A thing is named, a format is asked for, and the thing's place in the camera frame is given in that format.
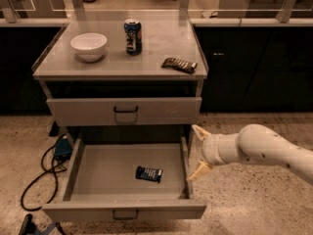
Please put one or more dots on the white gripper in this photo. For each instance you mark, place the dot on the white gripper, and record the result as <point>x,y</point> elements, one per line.
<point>209,151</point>

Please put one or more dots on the blue rxbar blueberry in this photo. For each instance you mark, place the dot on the blue rxbar blueberry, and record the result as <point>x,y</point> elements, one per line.
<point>150,174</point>

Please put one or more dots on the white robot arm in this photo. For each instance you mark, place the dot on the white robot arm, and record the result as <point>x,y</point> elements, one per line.
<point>254,144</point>

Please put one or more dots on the closed top grey drawer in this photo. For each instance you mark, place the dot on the closed top grey drawer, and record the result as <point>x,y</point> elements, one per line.
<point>123,111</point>

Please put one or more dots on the dark counter cabinet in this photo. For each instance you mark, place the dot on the dark counter cabinet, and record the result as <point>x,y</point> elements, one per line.
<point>250,69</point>

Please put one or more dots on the open middle grey drawer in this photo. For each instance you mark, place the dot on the open middle grey drawer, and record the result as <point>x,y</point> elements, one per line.
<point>101,185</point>

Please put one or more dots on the grey drawer cabinet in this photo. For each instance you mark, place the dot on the grey drawer cabinet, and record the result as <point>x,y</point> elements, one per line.
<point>63,75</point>

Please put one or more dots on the brown snack bar wrapper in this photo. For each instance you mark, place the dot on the brown snack bar wrapper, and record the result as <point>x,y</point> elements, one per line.
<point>179,65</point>

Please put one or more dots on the blue power box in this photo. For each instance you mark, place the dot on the blue power box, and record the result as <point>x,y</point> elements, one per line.
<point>62,149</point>

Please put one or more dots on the blue soda can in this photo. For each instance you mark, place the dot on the blue soda can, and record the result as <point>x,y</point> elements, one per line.
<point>133,33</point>

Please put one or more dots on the white bowl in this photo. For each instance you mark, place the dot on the white bowl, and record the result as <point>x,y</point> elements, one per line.
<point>89,47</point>

